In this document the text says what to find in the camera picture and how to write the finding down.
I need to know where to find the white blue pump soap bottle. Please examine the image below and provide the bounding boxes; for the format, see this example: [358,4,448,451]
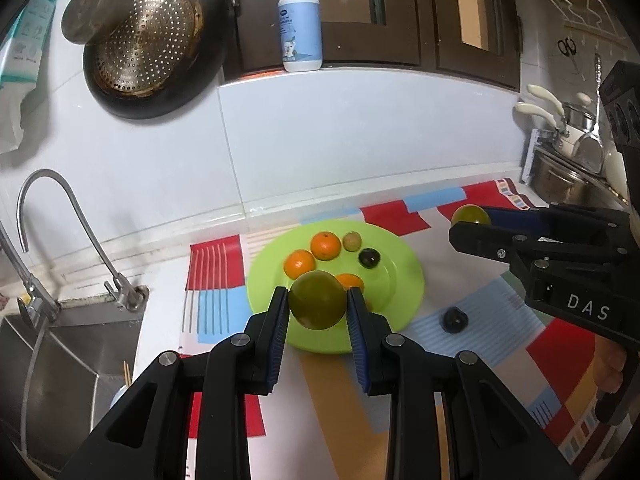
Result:
[278,0,323,72]

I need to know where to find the colourful patchwork table cloth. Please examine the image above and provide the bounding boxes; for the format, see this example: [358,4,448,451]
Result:
[182,177,640,480]

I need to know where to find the thin gooseneck chrome faucet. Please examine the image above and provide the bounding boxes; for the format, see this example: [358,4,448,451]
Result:
[16,169,151,311]

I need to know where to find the teal white tissue package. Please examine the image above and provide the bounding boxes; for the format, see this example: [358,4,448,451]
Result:
[0,0,56,91]

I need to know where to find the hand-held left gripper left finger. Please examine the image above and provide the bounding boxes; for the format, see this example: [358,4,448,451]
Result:
[57,286,292,480]

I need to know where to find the brown wooden window sash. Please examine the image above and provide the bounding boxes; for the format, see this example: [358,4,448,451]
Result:
[220,0,423,81]
[425,0,523,92]

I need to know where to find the white slatted rack panel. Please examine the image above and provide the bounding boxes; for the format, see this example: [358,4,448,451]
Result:
[520,129,541,186]

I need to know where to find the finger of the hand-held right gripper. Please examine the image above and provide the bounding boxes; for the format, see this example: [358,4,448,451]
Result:
[482,203,630,248]
[448,221,626,281]

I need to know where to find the black scissors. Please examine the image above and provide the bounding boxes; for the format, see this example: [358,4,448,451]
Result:
[557,37,578,73]

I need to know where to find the large stainless steel pot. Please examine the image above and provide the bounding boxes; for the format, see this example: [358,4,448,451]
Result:
[530,147,601,203]

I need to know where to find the black frying pan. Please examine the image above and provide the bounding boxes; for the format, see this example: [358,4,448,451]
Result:
[82,0,236,121]

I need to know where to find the stainless steel sink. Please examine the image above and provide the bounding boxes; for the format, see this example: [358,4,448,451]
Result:
[0,285,151,471]

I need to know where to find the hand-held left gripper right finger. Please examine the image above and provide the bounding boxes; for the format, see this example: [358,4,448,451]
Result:
[346,287,578,480]

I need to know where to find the gold perforated strainer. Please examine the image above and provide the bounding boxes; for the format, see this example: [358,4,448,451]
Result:
[92,0,206,98]

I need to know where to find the small brass pot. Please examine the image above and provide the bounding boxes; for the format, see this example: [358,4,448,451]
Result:
[61,0,136,45]

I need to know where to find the person's right hand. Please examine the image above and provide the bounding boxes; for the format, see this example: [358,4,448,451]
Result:
[597,340,628,396]

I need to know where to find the metal skimmer ladle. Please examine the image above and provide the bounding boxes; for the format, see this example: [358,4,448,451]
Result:
[572,52,608,171]

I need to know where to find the white wire wall rack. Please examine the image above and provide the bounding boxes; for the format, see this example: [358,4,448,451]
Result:
[542,0,631,51]

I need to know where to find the green round fruit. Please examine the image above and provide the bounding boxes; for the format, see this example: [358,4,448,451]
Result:
[288,270,348,331]
[450,204,492,229]

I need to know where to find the green plate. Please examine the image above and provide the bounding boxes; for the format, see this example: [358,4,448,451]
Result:
[247,220,425,355]

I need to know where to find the white wall holder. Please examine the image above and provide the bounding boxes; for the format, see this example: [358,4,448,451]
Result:
[0,77,36,155]

